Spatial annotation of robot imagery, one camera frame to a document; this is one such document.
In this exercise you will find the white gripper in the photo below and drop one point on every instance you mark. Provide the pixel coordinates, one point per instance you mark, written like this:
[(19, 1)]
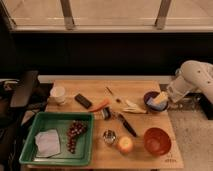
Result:
[(178, 89)]

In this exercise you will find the small dark brush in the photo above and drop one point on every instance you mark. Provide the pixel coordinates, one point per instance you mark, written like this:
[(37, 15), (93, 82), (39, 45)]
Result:
[(106, 113)]

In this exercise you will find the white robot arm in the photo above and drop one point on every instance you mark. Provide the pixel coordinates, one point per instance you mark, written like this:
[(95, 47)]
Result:
[(192, 75)]

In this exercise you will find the yellow sponge block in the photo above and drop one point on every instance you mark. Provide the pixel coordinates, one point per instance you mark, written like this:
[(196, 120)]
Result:
[(160, 98)]

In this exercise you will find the dark blue bowl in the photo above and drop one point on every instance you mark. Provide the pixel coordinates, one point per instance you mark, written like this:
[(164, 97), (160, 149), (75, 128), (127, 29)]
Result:
[(148, 100)]

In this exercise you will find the peeled banana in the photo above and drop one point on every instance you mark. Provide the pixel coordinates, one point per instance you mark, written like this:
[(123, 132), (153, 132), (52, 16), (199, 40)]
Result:
[(133, 108)]

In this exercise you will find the orange red bowl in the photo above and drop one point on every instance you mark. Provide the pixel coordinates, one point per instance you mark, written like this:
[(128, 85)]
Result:
[(156, 141)]

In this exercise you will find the orange carrot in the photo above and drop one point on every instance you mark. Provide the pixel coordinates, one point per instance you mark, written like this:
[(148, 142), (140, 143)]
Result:
[(100, 106)]

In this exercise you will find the red yellow apple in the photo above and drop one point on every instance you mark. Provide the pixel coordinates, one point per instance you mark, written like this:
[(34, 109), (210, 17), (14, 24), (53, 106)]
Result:
[(125, 144)]

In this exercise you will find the small metal cup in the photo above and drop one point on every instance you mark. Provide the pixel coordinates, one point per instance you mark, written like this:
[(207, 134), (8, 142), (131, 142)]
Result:
[(109, 137)]

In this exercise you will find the black rectangular block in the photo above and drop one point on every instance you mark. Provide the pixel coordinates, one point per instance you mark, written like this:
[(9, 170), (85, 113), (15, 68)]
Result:
[(83, 101)]

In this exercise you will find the red grape bunch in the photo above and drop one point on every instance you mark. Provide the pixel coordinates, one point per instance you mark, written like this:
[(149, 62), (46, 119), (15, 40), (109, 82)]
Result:
[(76, 129)]

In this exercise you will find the white paper cup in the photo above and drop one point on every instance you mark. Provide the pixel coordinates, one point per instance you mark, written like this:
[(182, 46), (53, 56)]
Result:
[(57, 93)]

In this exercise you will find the green plastic tray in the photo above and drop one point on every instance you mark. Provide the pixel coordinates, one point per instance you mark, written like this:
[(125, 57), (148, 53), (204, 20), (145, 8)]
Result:
[(59, 139)]

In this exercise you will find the white folded cloth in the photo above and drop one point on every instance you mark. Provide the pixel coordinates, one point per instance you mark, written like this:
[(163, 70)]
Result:
[(48, 143)]

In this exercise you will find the black chair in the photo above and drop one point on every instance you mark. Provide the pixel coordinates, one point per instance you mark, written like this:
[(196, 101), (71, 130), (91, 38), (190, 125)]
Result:
[(16, 93)]

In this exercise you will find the black handled knife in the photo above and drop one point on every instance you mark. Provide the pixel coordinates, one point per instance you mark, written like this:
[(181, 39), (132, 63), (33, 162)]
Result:
[(127, 125)]

